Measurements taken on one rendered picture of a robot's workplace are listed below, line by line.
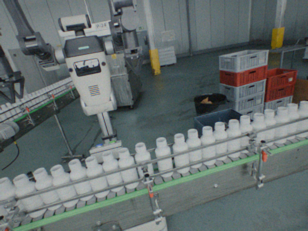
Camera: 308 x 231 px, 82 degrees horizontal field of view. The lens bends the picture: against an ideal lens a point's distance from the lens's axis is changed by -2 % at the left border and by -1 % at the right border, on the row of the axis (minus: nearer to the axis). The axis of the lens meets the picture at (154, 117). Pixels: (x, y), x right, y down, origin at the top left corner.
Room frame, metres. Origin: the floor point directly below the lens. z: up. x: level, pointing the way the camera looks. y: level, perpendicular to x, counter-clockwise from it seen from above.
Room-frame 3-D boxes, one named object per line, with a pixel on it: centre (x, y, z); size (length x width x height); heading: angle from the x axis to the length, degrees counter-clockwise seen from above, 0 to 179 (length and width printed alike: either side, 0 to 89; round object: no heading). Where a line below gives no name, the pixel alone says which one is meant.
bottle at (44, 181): (0.52, 0.43, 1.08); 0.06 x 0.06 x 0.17
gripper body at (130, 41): (0.72, 0.04, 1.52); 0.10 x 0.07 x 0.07; 9
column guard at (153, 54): (8.37, -0.43, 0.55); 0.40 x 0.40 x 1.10; 10
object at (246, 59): (2.82, -1.52, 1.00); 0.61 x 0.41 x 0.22; 107
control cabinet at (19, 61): (5.76, 3.78, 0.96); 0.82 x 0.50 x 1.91; 172
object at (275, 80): (3.04, -2.20, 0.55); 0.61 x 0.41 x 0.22; 102
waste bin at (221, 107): (2.35, -0.81, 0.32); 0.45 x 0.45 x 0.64
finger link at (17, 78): (0.67, 0.49, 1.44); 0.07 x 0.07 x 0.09; 10
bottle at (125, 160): (0.56, 0.14, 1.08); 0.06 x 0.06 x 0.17
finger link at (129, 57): (0.70, 0.04, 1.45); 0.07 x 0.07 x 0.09; 9
